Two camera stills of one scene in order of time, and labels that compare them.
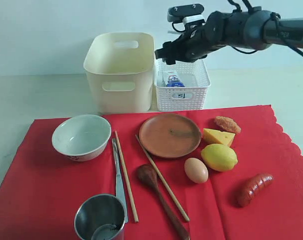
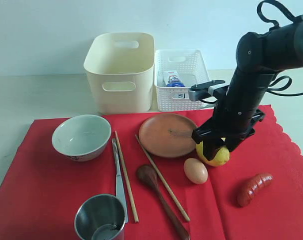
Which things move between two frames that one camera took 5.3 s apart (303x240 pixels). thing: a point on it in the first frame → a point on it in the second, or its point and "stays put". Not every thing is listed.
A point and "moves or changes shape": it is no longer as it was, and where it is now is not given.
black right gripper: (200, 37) → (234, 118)
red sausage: (257, 182) stays put
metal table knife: (119, 186) stays put
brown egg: (196, 170) stays put
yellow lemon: (219, 157) moves or changes shape
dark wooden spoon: (148, 175) stays put
